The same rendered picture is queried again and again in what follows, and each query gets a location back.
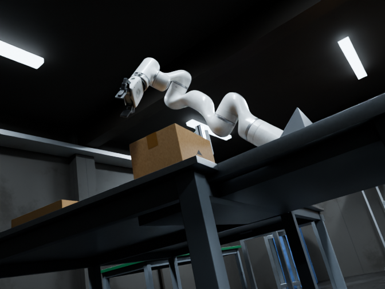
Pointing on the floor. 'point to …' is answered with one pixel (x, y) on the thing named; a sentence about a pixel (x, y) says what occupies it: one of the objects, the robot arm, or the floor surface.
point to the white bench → (128, 268)
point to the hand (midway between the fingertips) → (122, 106)
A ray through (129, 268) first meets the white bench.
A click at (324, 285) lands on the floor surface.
